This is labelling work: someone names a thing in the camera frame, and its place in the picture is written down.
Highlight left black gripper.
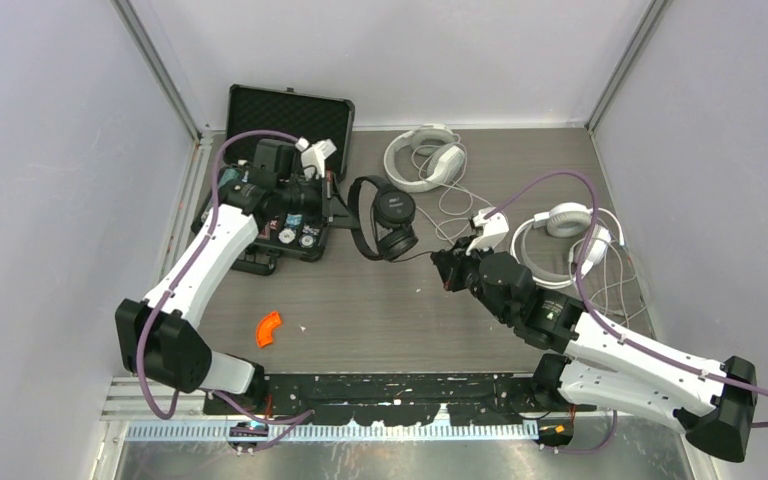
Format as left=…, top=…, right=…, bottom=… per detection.
left=277, top=171, right=360, bottom=230

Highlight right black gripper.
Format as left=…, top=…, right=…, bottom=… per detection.
left=431, top=234, right=512, bottom=324

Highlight black wired headphones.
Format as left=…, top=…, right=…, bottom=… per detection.
left=348, top=175, right=433, bottom=263

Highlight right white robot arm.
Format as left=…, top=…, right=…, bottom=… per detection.
left=430, top=238, right=757, bottom=463

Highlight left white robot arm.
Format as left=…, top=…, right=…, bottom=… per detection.
left=114, top=130, right=337, bottom=414

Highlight white grey headphones at right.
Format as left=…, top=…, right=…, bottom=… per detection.
left=509, top=202, right=647, bottom=323

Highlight white headphones at back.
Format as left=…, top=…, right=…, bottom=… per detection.
left=379, top=123, right=511, bottom=250

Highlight black poker chip case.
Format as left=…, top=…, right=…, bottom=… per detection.
left=217, top=84, right=355, bottom=276

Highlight orange curved plastic piece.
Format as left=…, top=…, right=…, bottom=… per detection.
left=255, top=311, right=283, bottom=349

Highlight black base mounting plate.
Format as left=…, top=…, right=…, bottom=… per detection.
left=203, top=372, right=574, bottom=427

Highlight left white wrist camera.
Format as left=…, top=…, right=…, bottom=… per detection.
left=295, top=137, right=337, bottom=180

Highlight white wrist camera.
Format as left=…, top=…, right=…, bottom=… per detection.
left=466, top=207, right=509, bottom=254
left=295, top=137, right=337, bottom=180

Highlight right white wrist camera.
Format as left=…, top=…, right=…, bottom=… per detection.
left=466, top=207, right=509, bottom=254

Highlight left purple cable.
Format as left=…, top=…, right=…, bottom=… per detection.
left=134, top=129, right=316, bottom=452

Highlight purple cable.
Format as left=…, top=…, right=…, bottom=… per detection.
left=134, top=129, right=316, bottom=452
left=483, top=170, right=768, bottom=456

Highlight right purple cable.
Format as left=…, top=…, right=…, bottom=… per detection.
left=483, top=170, right=768, bottom=456

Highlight aluminium slotted rail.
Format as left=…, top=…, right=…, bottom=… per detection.
left=125, top=419, right=539, bottom=443

